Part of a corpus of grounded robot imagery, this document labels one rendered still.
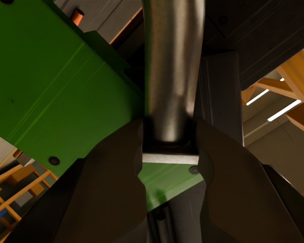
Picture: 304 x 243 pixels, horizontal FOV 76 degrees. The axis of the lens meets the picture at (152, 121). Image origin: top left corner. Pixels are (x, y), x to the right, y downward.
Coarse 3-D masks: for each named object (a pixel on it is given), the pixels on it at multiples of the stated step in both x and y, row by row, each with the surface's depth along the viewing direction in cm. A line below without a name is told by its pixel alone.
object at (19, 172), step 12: (12, 168) 500; (24, 168) 536; (0, 180) 474; (12, 180) 507; (36, 180) 529; (24, 192) 492; (36, 192) 520; (0, 204) 442; (12, 204) 469; (0, 216) 427; (12, 228) 463
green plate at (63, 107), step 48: (0, 0) 11; (48, 0) 12; (0, 48) 13; (48, 48) 13; (96, 48) 13; (0, 96) 14; (48, 96) 14; (96, 96) 14; (144, 96) 14; (48, 144) 16; (96, 144) 16
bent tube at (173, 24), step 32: (160, 0) 8; (192, 0) 8; (160, 32) 9; (192, 32) 9; (160, 64) 9; (192, 64) 10; (160, 96) 10; (192, 96) 11; (160, 128) 11; (160, 160) 12; (192, 160) 11
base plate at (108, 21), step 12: (60, 0) 42; (72, 0) 44; (84, 0) 47; (96, 0) 50; (108, 0) 54; (120, 0) 59; (132, 0) 64; (72, 12) 47; (84, 12) 51; (96, 12) 55; (108, 12) 59; (120, 12) 64; (132, 12) 71; (84, 24) 55; (96, 24) 60; (108, 24) 65; (120, 24) 72; (108, 36) 73
